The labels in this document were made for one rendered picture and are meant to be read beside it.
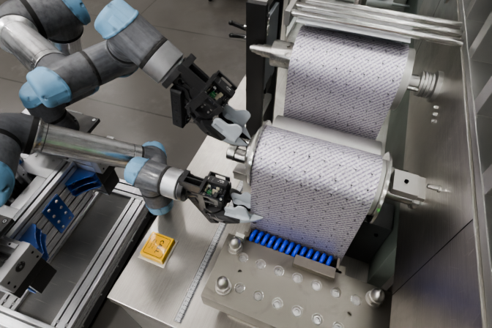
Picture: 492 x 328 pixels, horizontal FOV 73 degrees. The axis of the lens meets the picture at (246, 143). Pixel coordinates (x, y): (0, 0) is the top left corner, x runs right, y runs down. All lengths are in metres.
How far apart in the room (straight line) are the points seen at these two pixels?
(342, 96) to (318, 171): 0.22
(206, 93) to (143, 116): 2.12
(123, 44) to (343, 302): 0.69
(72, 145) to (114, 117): 1.84
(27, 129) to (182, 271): 0.52
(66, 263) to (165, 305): 1.03
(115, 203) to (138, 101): 1.11
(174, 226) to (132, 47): 0.58
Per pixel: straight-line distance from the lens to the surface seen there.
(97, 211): 2.00
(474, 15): 0.86
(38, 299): 1.91
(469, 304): 0.47
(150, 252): 0.99
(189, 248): 1.00
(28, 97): 1.40
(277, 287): 0.81
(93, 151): 0.96
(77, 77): 0.70
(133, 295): 0.99
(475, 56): 0.73
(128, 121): 2.71
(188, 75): 0.63
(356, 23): 0.76
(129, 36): 0.64
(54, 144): 0.94
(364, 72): 0.76
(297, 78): 0.78
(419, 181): 0.71
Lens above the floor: 1.80
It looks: 49 degrees down
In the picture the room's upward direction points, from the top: straight up
